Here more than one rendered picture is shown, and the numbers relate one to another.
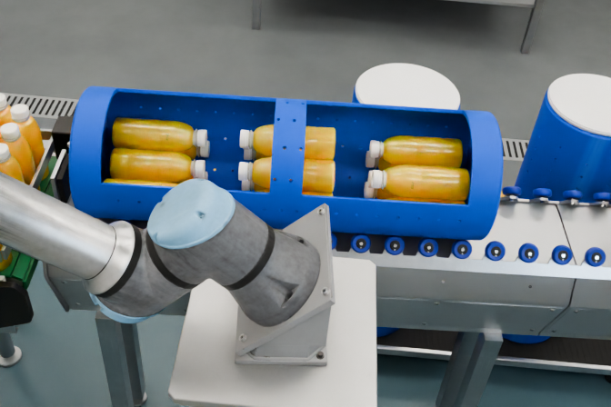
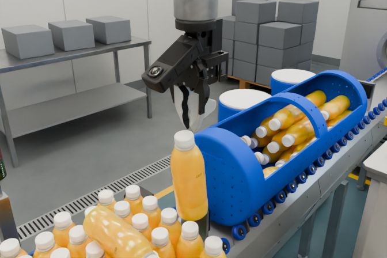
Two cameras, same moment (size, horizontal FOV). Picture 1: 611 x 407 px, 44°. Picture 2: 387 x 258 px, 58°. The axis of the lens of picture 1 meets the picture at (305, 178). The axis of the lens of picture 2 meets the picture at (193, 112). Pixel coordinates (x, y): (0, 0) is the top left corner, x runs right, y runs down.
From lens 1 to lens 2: 138 cm
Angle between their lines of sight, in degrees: 41
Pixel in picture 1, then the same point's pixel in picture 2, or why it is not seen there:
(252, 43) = (22, 173)
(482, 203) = (364, 101)
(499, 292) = (360, 149)
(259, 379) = not seen: outside the picture
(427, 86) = (248, 94)
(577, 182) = not seen: hidden behind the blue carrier
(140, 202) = (279, 182)
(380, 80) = (231, 99)
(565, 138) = not seen: hidden behind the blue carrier
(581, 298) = (374, 136)
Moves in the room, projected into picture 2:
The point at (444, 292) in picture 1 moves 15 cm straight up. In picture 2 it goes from (350, 161) to (356, 131)
